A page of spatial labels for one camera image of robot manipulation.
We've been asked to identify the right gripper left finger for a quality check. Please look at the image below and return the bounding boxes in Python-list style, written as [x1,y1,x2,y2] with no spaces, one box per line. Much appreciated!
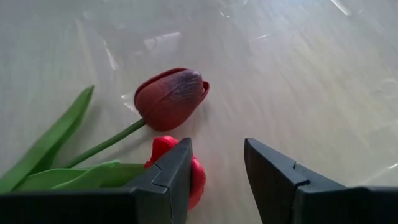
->
[0,138,194,224]

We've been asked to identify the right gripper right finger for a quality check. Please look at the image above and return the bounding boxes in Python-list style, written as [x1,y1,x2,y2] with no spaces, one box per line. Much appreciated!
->
[244,138,398,224]

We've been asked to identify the dark red artificial tulip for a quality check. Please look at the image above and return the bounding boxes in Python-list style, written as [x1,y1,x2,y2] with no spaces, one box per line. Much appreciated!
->
[0,67,211,194]

